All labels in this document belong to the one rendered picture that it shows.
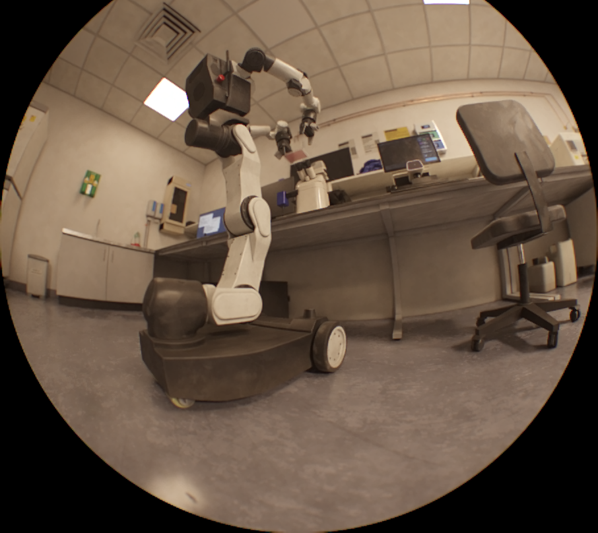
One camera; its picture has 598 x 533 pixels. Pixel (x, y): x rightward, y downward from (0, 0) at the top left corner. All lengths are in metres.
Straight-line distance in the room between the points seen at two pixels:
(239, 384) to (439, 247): 1.74
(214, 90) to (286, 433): 1.12
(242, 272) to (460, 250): 1.71
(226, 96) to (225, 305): 0.82
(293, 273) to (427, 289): 1.31
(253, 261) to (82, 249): 2.06
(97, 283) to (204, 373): 2.08
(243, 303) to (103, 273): 2.03
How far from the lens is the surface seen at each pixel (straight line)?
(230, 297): 0.63
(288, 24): 2.46
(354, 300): 1.89
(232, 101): 0.96
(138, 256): 2.61
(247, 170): 0.86
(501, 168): 0.85
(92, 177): 3.33
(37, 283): 2.86
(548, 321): 0.88
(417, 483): 0.41
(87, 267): 2.48
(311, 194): 1.26
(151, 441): 0.52
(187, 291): 0.60
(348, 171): 2.03
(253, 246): 0.75
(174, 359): 0.51
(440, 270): 1.87
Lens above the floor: 0.34
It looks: 15 degrees up
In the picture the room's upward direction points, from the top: 2 degrees counter-clockwise
